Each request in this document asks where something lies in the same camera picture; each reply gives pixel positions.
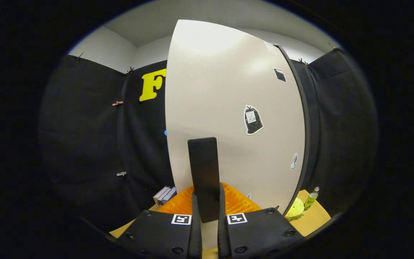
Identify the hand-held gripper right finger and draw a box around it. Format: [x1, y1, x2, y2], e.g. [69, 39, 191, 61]
[217, 183, 305, 259]

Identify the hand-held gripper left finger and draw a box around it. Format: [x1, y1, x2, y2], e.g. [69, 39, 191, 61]
[115, 184, 203, 259]

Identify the black door handle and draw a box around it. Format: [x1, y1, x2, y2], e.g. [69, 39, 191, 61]
[188, 137, 221, 223]

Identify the blue book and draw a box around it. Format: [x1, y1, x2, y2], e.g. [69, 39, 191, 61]
[158, 187, 177, 207]

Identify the white book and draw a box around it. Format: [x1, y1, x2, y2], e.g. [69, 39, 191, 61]
[153, 186, 170, 206]

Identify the yellow toy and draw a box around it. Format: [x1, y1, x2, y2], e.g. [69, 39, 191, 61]
[285, 197, 305, 221]

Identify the green bottle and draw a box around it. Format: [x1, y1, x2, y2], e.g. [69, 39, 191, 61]
[303, 186, 320, 211]

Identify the black backdrop cloth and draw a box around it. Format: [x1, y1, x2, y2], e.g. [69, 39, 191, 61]
[39, 49, 378, 234]

